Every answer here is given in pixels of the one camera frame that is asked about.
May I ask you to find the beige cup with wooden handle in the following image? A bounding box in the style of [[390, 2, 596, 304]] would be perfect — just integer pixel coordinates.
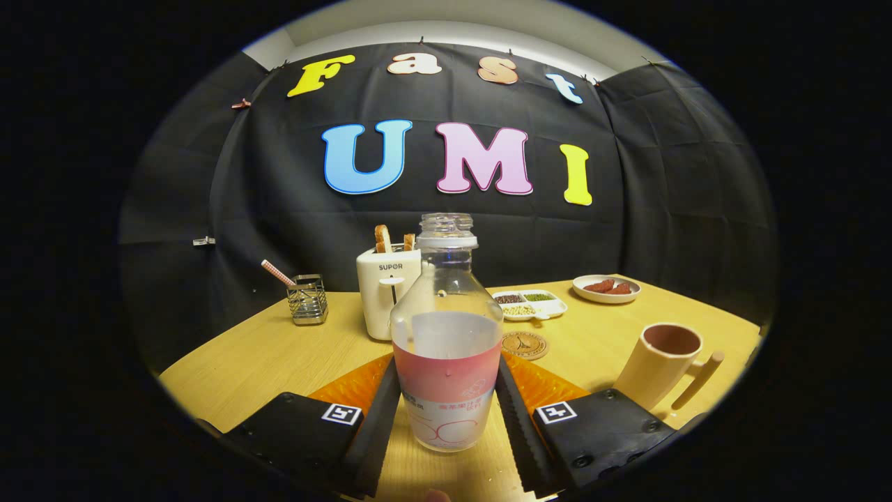
[[613, 322, 725, 412]]

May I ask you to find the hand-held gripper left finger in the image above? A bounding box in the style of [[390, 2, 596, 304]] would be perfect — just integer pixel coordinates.
[[199, 356, 403, 499]]

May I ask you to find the wooden table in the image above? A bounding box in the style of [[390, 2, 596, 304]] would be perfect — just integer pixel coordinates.
[[159, 274, 762, 502]]

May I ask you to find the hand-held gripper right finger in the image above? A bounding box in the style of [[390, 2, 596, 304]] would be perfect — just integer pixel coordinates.
[[495, 352, 705, 499]]

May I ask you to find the metal wire holder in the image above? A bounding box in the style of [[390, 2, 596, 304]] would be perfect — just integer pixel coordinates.
[[287, 274, 329, 326]]

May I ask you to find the round wooden coaster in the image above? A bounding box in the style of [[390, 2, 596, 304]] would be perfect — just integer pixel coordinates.
[[502, 330, 550, 361]]

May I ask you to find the black backdrop cloth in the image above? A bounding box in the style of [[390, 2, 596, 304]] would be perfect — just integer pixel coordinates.
[[118, 42, 778, 370]]

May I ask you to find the white divided dish with beans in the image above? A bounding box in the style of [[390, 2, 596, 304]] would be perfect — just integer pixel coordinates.
[[491, 289, 569, 322]]

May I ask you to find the white toaster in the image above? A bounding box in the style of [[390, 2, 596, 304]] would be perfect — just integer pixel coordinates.
[[356, 244, 422, 342]]

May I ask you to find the clear juice bottle pink label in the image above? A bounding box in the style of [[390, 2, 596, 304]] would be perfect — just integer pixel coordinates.
[[390, 213, 505, 454]]

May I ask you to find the small white plate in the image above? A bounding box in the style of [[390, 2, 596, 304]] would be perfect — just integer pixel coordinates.
[[572, 274, 642, 305]]

